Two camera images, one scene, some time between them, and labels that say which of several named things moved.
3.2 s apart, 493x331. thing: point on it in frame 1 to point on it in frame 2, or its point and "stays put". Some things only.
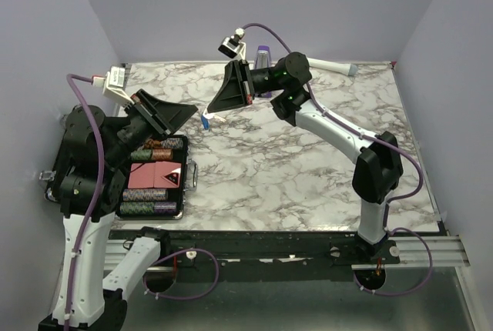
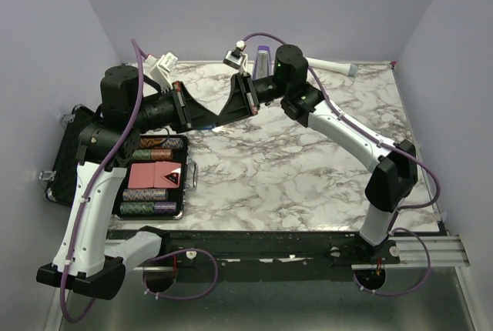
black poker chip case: [158, 173] stays put
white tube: [341, 68] stays put
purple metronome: [263, 61] stays put
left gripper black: [164, 117] to [193, 114]
